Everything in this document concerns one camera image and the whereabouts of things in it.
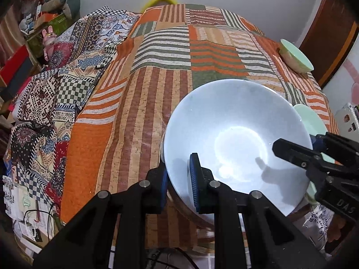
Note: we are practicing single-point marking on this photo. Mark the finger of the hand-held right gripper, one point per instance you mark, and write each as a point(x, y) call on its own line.
point(339, 148)
point(297, 152)

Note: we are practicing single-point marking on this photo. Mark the patchwork patterned blanket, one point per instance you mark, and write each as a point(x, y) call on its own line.
point(70, 70)

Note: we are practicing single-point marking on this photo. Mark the person's right hand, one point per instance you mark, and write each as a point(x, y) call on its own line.
point(338, 229)

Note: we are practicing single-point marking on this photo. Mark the pink rabbit toy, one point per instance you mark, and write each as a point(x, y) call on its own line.
point(49, 39)

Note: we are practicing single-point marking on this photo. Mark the white printed cloth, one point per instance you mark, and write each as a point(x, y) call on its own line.
point(317, 224)

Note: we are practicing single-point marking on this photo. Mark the orange striped blanket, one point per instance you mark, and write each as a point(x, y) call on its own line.
point(154, 89)

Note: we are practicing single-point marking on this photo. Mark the stack of papers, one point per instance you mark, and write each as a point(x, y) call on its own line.
point(19, 207)

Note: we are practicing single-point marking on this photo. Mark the grey green stuffed toy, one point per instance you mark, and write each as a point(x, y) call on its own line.
point(67, 0)

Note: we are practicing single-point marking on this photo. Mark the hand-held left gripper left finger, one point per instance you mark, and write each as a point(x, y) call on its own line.
point(164, 179)

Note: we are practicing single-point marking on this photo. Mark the white bowl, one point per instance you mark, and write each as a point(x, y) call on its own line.
point(238, 117)

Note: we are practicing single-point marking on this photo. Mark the mint green bowl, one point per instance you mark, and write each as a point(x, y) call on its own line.
point(297, 54)

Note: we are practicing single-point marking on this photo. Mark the yellow object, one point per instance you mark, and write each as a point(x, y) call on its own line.
point(157, 1)

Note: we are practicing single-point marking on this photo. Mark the white device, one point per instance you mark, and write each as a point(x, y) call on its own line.
point(347, 117)

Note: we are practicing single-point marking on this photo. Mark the mint green plate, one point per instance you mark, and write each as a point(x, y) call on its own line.
point(311, 120)

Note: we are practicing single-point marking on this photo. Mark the red box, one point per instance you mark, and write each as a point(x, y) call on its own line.
point(14, 67)

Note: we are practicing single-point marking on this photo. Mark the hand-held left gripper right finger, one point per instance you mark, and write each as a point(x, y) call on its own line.
point(193, 173)

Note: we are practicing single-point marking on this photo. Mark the brown wooden door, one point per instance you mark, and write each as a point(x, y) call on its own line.
point(331, 33)

